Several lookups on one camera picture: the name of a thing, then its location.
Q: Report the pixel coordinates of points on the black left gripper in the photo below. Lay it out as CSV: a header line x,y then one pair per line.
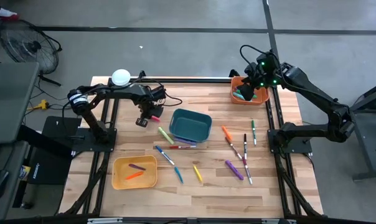
x,y
152,111

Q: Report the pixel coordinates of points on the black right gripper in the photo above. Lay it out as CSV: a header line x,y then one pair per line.
x,y
250,81

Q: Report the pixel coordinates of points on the pink highlighter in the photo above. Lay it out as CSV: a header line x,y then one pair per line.
x,y
156,118

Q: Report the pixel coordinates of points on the light blue highlighter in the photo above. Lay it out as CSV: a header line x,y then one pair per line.
x,y
237,95
178,175

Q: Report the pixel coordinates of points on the light green highlighter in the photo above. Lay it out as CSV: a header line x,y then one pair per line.
x,y
166,135

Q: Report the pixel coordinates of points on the lavender highlighter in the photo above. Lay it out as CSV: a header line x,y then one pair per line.
x,y
185,141

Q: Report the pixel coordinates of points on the red dry-erase marker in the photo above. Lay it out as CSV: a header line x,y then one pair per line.
x,y
181,147

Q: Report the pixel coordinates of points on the green dry-erase marker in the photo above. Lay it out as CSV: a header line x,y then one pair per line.
x,y
253,132

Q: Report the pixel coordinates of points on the orange highlighter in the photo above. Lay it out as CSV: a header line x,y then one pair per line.
x,y
227,132
134,175

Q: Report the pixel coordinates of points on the small purple marker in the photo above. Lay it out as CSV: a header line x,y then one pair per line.
x,y
137,167

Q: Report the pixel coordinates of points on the black dry-erase marker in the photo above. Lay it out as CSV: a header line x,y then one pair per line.
x,y
245,146

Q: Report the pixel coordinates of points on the brown dry-erase marker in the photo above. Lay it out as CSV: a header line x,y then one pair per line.
x,y
233,148

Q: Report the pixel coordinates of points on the yellow highlighter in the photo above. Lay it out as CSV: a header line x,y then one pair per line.
x,y
198,173

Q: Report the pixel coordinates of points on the magenta dry-erase marker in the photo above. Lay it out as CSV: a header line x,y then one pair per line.
x,y
247,170

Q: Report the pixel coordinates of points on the purple highlighter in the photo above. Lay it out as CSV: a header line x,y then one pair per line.
x,y
234,170

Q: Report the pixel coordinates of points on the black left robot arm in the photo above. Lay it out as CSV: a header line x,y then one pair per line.
x,y
125,91

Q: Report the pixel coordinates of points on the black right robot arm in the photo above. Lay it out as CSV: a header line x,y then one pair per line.
x,y
312,91

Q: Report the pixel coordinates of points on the black clamp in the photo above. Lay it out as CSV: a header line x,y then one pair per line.
x,y
141,75
233,73

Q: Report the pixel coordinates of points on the orange plastic bin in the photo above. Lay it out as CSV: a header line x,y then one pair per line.
x,y
263,100

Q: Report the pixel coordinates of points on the teal plastic bin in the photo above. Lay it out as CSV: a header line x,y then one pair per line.
x,y
189,126

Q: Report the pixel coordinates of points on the blue dry-erase marker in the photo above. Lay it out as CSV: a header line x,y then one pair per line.
x,y
164,155

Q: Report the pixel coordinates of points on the white dome lamp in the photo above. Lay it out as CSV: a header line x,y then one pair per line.
x,y
121,77

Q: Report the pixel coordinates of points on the yellow plastic bin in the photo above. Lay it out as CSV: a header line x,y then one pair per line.
x,y
121,161

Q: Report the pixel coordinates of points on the black flat plate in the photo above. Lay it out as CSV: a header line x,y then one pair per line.
x,y
60,127

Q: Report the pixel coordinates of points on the yellow power plug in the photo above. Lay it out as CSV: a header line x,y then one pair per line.
x,y
40,105

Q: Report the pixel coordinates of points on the black Husky tool bag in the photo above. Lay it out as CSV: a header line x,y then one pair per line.
x,y
51,169

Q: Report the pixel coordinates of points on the grey metal stand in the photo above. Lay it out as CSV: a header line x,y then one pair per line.
x,y
366,146

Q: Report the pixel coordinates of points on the black floor fan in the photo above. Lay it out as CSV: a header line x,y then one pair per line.
x,y
29,46

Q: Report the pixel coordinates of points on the yellow labelled item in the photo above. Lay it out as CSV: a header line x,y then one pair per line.
x,y
24,172

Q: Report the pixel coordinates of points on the grey desk slab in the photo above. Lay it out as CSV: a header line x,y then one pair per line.
x,y
10,99

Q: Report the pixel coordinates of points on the person's foot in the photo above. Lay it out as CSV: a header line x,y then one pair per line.
x,y
6,14

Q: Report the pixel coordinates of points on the grey side table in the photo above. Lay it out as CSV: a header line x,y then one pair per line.
x,y
7,211

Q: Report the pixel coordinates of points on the black aluminium table frame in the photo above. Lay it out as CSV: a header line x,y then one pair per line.
x,y
191,81

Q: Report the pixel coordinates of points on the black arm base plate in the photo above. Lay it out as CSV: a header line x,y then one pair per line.
x,y
110,146
303,145

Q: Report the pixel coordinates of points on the silver frame bracket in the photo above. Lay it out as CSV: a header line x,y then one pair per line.
x,y
279,221
104,220

